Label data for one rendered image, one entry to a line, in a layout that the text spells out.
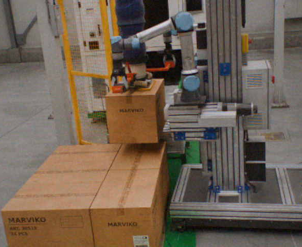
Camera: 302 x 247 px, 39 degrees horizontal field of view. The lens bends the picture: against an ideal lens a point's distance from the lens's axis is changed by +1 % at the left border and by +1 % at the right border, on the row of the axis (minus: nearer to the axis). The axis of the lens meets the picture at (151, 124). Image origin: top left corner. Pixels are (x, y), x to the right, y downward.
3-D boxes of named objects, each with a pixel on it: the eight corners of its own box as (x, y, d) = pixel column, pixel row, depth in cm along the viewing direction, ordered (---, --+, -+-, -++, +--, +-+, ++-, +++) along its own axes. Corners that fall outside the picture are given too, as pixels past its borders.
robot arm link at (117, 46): (122, 36, 289) (109, 37, 289) (123, 53, 292) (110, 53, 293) (122, 35, 297) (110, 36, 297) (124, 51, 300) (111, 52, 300)
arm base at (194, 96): (201, 96, 326) (200, 84, 323) (199, 102, 312) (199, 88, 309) (181, 97, 329) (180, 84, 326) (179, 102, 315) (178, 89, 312)
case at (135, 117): (124, 121, 405) (120, 80, 393) (166, 120, 399) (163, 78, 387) (109, 143, 349) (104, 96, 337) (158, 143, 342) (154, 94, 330)
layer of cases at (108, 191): (65, 184, 408) (58, 145, 396) (169, 181, 395) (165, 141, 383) (11, 263, 295) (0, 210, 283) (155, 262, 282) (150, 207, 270)
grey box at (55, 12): (59, 34, 455) (55, 4, 446) (64, 33, 455) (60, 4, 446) (53, 36, 437) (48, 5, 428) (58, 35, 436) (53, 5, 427)
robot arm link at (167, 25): (186, 7, 305) (123, 35, 311) (188, 8, 295) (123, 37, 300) (192, 22, 308) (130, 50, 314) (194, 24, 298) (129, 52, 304)
